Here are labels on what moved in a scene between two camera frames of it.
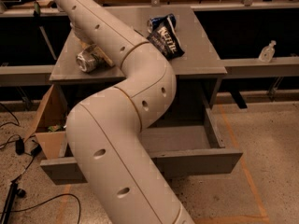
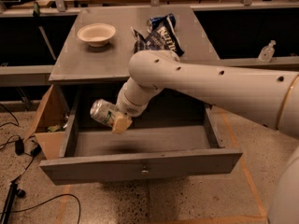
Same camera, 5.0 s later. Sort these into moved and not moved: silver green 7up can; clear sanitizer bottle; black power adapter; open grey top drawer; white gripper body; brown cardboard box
Moved: silver green 7up can; white gripper body
Not moved: black power adapter; brown cardboard box; open grey top drawer; clear sanitizer bottle
